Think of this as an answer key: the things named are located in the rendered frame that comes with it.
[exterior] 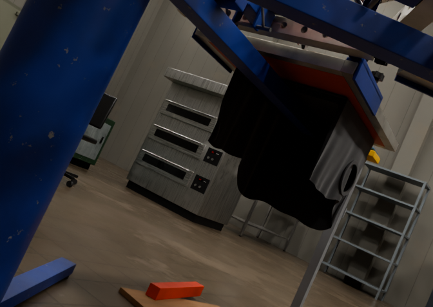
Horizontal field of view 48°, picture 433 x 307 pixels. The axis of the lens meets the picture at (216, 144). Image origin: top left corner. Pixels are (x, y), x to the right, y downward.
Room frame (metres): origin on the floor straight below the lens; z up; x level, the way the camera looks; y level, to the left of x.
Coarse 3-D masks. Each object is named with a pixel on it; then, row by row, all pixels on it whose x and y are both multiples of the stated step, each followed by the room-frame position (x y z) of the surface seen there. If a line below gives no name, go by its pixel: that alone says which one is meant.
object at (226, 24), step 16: (176, 0) 1.11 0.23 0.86; (192, 0) 1.10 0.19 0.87; (208, 0) 1.15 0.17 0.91; (192, 16) 1.17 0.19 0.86; (208, 16) 1.17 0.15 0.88; (224, 16) 1.22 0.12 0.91; (208, 32) 1.23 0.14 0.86; (224, 32) 1.24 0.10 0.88; (240, 32) 1.30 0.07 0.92; (224, 48) 1.31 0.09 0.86; (240, 48) 1.32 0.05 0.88; (240, 64) 1.39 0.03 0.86; (256, 64) 1.42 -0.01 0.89; (256, 80) 1.49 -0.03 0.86; (272, 80) 1.52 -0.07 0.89; (272, 96) 1.60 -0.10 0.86; (288, 96) 1.64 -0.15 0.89; (288, 112) 1.72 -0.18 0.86; (304, 112) 1.79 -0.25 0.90; (304, 128) 1.87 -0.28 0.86
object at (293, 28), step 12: (180, 12) 1.61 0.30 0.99; (276, 24) 1.39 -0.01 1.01; (288, 24) 1.37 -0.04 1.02; (300, 24) 1.35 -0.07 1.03; (276, 36) 1.42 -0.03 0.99; (288, 36) 1.38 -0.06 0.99; (300, 36) 1.35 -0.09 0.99; (312, 36) 1.33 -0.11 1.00; (324, 36) 1.33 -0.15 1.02; (324, 48) 1.34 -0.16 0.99; (336, 48) 1.30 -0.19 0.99; (348, 48) 1.27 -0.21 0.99; (372, 60) 1.28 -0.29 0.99
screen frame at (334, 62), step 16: (256, 48) 1.50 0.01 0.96; (272, 48) 1.48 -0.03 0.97; (288, 48) 1.45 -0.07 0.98; (304, 64) 1.43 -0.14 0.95; (320, 64) 1.38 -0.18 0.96; (336, 64) 1.36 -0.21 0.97; (352, 64) 1.34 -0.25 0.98; (352, 80) 1.38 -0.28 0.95; (368, 112) 1.61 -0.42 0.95; (384, 128) 1.75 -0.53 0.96; (384, 144) 1.94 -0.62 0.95
